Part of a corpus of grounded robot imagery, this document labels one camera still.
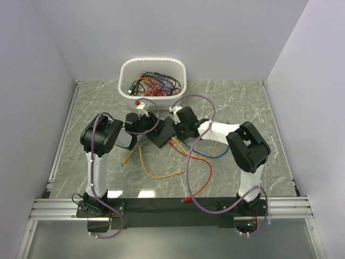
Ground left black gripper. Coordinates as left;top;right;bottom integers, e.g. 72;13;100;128
135;113;167;138

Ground yellow ethernet cable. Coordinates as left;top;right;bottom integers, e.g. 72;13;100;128
122;144;185;179
171;137;217;157

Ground black network switch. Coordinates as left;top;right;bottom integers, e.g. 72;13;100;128
146;117;176;148

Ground blue ethernet cable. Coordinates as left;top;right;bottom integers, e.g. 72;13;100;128
183;141;230;159

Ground red ethernet cable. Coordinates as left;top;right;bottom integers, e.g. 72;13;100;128
167;140;213;203

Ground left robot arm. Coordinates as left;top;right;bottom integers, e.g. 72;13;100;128
80;112;165;217

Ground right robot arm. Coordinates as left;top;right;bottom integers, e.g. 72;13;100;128
169;106;271;215

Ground white plastic tub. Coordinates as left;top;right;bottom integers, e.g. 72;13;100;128
118;57;188;111

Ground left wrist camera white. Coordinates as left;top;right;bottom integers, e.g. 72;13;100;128
135;100;149;117

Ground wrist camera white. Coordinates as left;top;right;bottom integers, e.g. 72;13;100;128
135;100;149;117
169;106;182;114

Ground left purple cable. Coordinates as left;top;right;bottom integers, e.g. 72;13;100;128
89;98;161;240

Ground purple cable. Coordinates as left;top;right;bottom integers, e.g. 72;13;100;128
171;94;270;237
89;98;161;240

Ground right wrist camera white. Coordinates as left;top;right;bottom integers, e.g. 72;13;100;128
169;106;182;114

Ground tangled wires in tub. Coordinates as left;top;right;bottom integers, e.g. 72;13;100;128
127;71;182;98

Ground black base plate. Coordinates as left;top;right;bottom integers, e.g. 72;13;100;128
76;198;267;233

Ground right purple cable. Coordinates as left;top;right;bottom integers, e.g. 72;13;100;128
171;94;270;237

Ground aluminium rail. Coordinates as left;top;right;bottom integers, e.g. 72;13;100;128
29;197;314;221

